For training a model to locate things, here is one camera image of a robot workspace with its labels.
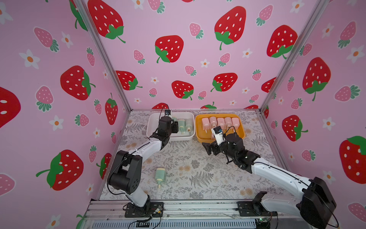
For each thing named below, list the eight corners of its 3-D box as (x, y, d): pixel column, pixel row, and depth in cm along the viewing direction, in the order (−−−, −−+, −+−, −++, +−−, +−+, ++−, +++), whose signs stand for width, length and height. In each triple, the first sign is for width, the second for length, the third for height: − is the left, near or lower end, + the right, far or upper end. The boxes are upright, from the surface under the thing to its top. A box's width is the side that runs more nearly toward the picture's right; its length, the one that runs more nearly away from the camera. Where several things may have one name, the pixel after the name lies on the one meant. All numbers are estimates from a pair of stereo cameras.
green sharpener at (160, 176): (156, 188, 83) (153, 184, 77) (158, 173, 89) (155, 168, 83) (164, 188, 83) (162, 184, 77) (166, 173, 89) (164, 168, 83)
